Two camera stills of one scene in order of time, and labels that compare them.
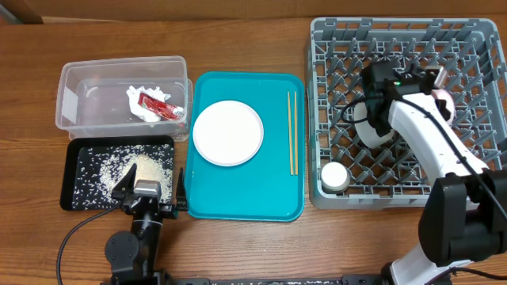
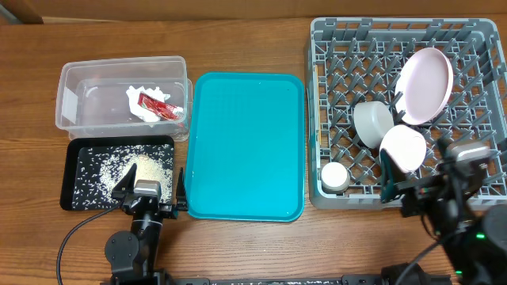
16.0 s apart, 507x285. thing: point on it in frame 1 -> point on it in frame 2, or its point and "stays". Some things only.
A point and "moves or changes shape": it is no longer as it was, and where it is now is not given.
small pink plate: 441,94 -> 406,146
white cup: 334,176 stays
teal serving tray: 270,186 stays
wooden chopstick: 295,138 -> 317,99
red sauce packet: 160,107 stays
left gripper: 127,183 stays
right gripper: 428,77 -> 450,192
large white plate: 228,133 moves or changes shape
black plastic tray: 93,165 stays
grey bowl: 365,131 stays
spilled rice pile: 97,171 stays
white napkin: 139,110 stays
